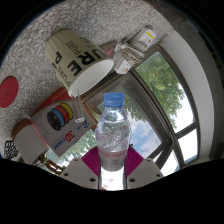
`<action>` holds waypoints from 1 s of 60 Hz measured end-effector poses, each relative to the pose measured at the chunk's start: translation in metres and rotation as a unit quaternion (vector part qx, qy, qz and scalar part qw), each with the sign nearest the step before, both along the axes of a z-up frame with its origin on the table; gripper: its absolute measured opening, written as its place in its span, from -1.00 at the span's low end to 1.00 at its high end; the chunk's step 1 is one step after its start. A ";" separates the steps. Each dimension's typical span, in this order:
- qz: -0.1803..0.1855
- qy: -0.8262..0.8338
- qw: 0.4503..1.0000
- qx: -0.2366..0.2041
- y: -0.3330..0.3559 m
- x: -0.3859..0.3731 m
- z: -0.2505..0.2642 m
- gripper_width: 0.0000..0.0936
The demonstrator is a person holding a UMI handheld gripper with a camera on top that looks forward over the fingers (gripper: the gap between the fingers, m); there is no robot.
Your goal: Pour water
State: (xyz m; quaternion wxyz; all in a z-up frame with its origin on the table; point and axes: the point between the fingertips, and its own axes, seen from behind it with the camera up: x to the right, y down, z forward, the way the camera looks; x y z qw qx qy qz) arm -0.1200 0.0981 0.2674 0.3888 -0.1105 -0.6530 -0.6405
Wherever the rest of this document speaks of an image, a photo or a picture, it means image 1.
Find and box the black grid trivet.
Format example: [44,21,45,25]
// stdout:
[3,140,20,160]

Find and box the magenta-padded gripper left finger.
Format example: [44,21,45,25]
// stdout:
[59,145,101,190]

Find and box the colourful flat book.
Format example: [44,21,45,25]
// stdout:
[99,40,118,59]

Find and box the cream paper cup black lettering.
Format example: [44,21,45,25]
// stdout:
[44,29,115,98]

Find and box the brown framed bay window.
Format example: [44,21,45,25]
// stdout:
[79,29,216,169]

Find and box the clear blue-capped water bottle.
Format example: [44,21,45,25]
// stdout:
[94,92,133,191]

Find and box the clear plastic tube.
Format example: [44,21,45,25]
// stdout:
[71,88,85,124]

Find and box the white bundled cable with label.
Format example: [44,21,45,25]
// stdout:
[112,27,158,75]

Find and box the flat round red coaster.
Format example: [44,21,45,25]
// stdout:
[0,76,20,109]

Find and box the red white filament spool box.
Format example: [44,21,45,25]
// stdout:
[30,87,98,158]

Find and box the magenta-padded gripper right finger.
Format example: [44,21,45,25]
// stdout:
[125,146,165,190]

